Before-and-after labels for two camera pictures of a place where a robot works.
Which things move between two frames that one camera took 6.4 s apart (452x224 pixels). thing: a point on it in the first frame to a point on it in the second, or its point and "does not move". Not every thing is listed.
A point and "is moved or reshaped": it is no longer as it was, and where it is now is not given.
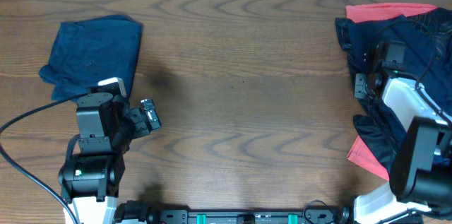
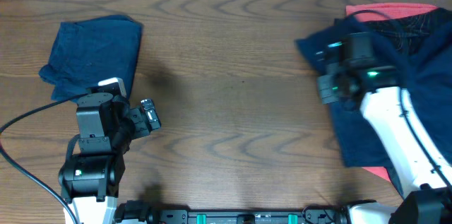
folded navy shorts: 88,50 does not move
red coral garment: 371,12 does not move
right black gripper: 359,80 to 325,97
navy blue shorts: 427,63 is moved or reshaped
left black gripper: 143,127 does not move
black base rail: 138,212 does not move
